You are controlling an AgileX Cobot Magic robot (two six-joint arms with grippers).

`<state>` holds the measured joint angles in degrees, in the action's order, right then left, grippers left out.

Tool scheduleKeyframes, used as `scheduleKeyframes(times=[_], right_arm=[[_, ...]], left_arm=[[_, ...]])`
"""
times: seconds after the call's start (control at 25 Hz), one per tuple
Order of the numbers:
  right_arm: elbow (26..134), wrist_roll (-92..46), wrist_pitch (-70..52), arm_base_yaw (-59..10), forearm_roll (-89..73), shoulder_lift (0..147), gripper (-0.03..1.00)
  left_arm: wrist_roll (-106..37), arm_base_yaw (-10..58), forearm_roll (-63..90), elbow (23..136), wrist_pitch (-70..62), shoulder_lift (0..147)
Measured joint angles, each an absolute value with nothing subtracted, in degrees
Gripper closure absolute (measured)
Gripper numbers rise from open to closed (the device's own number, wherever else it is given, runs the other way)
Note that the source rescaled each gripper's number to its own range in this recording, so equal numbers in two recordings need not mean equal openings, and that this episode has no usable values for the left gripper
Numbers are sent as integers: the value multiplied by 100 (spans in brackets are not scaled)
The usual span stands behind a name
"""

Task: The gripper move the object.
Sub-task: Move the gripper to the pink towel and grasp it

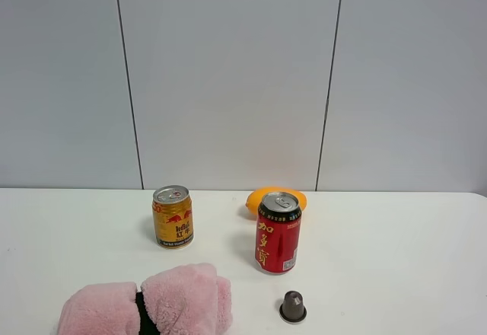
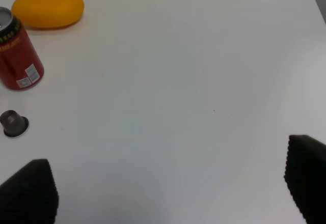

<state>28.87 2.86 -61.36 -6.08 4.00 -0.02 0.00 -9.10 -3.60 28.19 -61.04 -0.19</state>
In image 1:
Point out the pink fluffy towel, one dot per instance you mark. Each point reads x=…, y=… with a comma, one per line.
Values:
x=188, y=299

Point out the yellow lemon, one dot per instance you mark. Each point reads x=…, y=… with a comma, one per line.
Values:
x=254, y=203

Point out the red herbal tea can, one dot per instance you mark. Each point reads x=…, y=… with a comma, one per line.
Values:
x=277, y=232

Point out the gold Red Bull can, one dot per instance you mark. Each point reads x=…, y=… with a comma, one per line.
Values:
x=173, y=216

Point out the dark coffee capsule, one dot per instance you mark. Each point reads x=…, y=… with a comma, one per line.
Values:
x=292, y=309

